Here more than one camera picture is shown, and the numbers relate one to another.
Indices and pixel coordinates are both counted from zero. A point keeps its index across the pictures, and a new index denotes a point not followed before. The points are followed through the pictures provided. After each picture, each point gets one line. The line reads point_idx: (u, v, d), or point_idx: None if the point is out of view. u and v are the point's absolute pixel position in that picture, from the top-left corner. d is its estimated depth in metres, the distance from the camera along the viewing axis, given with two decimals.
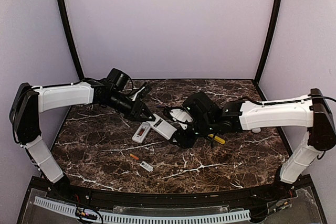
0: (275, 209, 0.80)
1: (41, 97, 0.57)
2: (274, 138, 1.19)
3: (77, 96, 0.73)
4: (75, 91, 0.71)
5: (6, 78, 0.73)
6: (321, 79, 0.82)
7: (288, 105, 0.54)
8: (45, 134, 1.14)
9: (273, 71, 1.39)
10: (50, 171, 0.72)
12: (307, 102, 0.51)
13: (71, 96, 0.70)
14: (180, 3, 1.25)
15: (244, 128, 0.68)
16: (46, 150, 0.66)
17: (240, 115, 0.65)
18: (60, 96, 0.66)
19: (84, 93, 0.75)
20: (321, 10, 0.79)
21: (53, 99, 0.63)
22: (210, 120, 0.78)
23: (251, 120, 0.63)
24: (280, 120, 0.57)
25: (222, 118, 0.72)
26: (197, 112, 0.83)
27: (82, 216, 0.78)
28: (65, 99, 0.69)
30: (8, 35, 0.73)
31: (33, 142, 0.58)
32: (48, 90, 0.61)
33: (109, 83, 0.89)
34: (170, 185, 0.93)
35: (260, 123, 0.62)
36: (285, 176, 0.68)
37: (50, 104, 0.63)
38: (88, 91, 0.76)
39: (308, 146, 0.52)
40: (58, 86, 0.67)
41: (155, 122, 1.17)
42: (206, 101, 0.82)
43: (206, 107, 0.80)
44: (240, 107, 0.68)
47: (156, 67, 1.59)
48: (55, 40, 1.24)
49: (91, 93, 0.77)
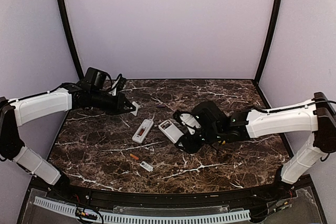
0: (275, 209, 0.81)
1: (18, 111, 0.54)
2: (274, 138, 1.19)
3: (58, 104, 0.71)
4: (54, 98, 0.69)
5: (6, 79, 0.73)
6: (321, 80, 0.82)
7: (293, 111, 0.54)
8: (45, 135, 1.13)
9: (273, 71, 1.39)
10: (47, 172, 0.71)
12: (311, 107, 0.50)
13: (50, 104, 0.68)
14: (180, 4, 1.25)
15: (252, 136, 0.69)
16: (36, 157, 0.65)
17: (245, 123, 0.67)
18: (40, 106, 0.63)
19: (62, 99, 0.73)
20: (322, 11, 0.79)
21: (32, 110, 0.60)
22: (218, 129, 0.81)
23: (259, 128, 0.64)
24: (286, 127, 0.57)
25: (231, 128, 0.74)
26: (206, 121, 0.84)
27: (82, 216, 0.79)
28: (45, 108, 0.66)
30: (7, 36, 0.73)
31: (19, 155, 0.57)
32: (24, 102, 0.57)
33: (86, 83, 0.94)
34: (170, 185, 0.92)
35: (268, 130, 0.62)
36: (287, 176, 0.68)
37: (30, 115, 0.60)
38: (66, 96, 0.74)
39: (314, 147, 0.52)
40: (34, 96, 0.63)
41: (164, 124, 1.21)
42: (215, 110, 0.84)
43: (216, 117, 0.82)
44: (247, 116, 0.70)
47: (156, 67, 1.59)
48: (55, 41, 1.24)
49: (69, 99, 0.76)
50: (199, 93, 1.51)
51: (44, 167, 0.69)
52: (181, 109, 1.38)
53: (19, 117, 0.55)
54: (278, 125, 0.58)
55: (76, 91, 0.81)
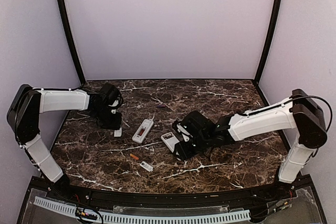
0: (275, 209, 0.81)
1: (43, 97, 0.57)
2: (274, 138, 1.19)
3: (75, 101, 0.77)
4: (73, 95, 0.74)
5: (6, 80, 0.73)
6: (321, 80, 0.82)
7: (271, 111, 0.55)
8: (45, 134, 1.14)
9: (273, 71, 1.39)
10: (50, 171, 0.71)
12: (287, 106, 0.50)
13: (69, 99, 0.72)
14: (180, 5, 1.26)
15: (237, 139, 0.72)
16: (44, 148, 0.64)
17: (228, 127, 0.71)
18: (61, 99, 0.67)
19: (80, 98, 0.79)
20: (322, 11, 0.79)
21: (53, 100, 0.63)
22: (205, 135, 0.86)
23: (242, 130, 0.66)
24: (266, 127, 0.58)
25: (216, 133, 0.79)
26: (194, 129, 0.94)
27: (82, 216, 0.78)
28: (64, 103, 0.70)
30: (8, 36, 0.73)
31: (32, 141, 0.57)
32: (49, 92, 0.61)
33: (102, 93, 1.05)
34: (170, 185, 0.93)
35: (251, 131, 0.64)
36: (284, 176, 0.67)
37: (51, 105, 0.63)
38: (84, 96, 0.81)
39: (300, 145, 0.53)
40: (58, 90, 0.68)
41: (166, 135, 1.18)
42: (200, 119, 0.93)
43: (200, 125, 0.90)
44: (230, 120, 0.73)
47: (156, 67, 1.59)
48: (55, 41, 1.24)
49: (86, 99, 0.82)
50: (199, 93, 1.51)
51: (50, 161, 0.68)
52: (181, 109, 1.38)
53: (43, 104, 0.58)
54: (259, 126, 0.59)
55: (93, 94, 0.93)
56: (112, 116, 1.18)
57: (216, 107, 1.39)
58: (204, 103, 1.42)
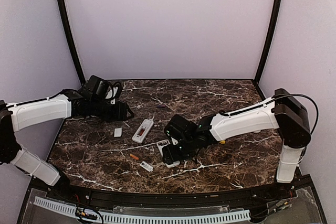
0: (275, 209, 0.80)
1: (14, 116, 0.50)
2: (274, 138, 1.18)
3: (57, 112, 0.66)
4: (52, 105, 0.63)
5: (6, 80, 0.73)
6: (321, 80, 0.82)
7: (253, 111, 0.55)
8: (45, 135, 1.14)
9: (273, 71, 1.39)
10: (45, 175, 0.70)
12: (269, 106, 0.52)
13: (50, 111, 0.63)
14: (179, 6, 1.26)
15: (219, 139, 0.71)
16: (34, 160, 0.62)
17: (210, 128, 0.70)
18: (40, 113, 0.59)
19: (62, 107, 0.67)
20: (322, 11, 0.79)
21: (29, 116, 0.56)
22: (187, 137, 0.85)
23: (222, 131, 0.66)
24: (248, 127, 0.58)
25: (198, 134, 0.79)
26: (178, 133, 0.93)
27: (82, 216, 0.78)
28: (45, 115, 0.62)
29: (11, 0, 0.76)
30: (7, 36, 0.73)
31: (17, 158, 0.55)
32: (22, 107, 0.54)
33: (87, 91, 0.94)
34: (170, 185, 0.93)
35: (231, 131, 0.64)
36: (281, 177, 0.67)
37: (28, 121, 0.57)
38: (65, 104, 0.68)
39: (285, 146, 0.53)
40: (34, 102, 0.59)
41: (161, 141, 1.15)
42: (182, 122, 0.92)
43: (182, 127, 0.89)
44: (211, 121, 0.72)
47: (155, 67, 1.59)
48: (55, 41, 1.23)
49: (68, 106, 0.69)
50: (199, 93, 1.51)
51: (43, 168, 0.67)
52: (181, 109, 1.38)
53: (16, 123, 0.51)
54: (240, 126, 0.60)
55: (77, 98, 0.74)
56: (111, 108, 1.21)
57: (216, 107, 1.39)
58: (204, 103, 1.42)
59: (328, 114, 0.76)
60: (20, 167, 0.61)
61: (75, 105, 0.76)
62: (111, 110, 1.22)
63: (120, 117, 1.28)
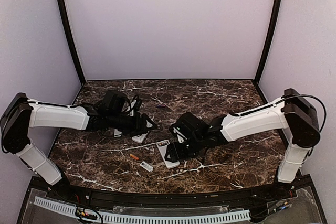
0: (275, 209, 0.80)
1: (34, 113, 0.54)
2: (274, 138, 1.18)
3: (72, 119, 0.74)
4: (70, 113, 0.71)
5: (5, 79, 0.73)
6: (321, 80, 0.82)
7: (263, 111, 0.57)
8: (45, 135, 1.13)
9: (273, 71, 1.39)
10: (46, 174, 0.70)
12: (278, 106, 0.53)
13: (66, 118, 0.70)
14: (179, 7, 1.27)
15: (229, 139, 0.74)
16: (40, 156, 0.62)
17: (220, 128, 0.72)
18: (58, 117, 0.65)
19: (79, 118, 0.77)
20: (322, 11, 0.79)
21: (47, 117, 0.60)
22: (198, 136, 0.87)
23: (232, 131, 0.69)
24: (258, 127, 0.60)
25: (209, 134, 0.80)
26: (187, 131, 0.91)
27: (82, 216, 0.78)
28: (61, 121, 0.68)
29: None
30: (7, 36, 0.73)
31: (23, 151, 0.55)
32: (43, 107, 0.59)
33: (104, 106, 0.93)
34: (170, 185, 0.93)
35: (242, 131, 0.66)
36: (282, 176, 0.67)
37: (45, 121, 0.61)
38: (84, 117, 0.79)
39: (293, 145, 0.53)
40: (54, 107, 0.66)
41: (162, 142, 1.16)
42: (193, 120, 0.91)
43: (193, 126, 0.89)
44: (221, 121, 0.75)
47: (155, 67, 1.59)
48: (55, 41, 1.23)
49: (85, 119, 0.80)
50: (199, 93, 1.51)
51: (46, 167, 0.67)
52: (181, 109, 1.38)
53: (33, 119, 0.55)
54: (250, 126, 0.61)
55: (93, 115, 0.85)
56: (130, 120, 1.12)
57: (216, 107, 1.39)
58: (204, 103, 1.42)
59: (327, 115, 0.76)
60: (24, 161, 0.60)
61: (93, 121, 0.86)
62: (129, 123, 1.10)
63: (139, 130, 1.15)
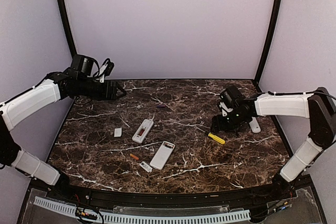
0: (275, 209, 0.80)
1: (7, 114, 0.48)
2: (274, 138, 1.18)
3: (45, 97, 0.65)
4: (41, 93, 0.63)
5: (5, 80, 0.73)
6: (321, 80, 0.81)
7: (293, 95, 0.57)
8: (44, 135, 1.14)
9: (273, 71, 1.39)
10: (45, 176, 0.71)
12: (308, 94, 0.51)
13: (39, 99, 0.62)
14: (179, 7, 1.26)
15: (259, 114, 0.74)
16: (34, 159, 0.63)
17: (255, 99, 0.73)
18: (30, 104, 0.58)
19: (51, 92, 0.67)
20: (321, 11, 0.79)
21: (20, 109, 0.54)
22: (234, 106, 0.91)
23: (264, 106, 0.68)
24: (284, 109, 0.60)
25: (243, 102, 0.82)
26: (228, 102, 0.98)
27: (82, 216, 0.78)
28: (35, 105, 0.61)
29: (11, 0, 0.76)
30: (7, 36, 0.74)
31: (17, 160, 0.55)
32: (10, 104, 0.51)
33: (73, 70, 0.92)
34: (170, 185, 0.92)
35: (271, 109, 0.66)
36: (286, 170, 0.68)
37: (21, 114, 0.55)
38: (52, 87, 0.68)
39: (309, 139, 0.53)
40: (21, 94, 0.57)
41: (162, 142, 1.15)
42: (234, 93, 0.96)
43: (234, 96, 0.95)
44: (260, 95, 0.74)
47: (155, 67, 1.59)
48: (54, 42, 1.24)
49: (56, 88, 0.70)
50: (199, 93, 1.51)
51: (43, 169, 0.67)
52: (181, 109, 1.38)
53: (10, 120, 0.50)
54: (278, 105, 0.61)
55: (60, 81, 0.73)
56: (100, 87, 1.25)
57: (216, 107, 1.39)
58: (204, 103, 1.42)
59: None
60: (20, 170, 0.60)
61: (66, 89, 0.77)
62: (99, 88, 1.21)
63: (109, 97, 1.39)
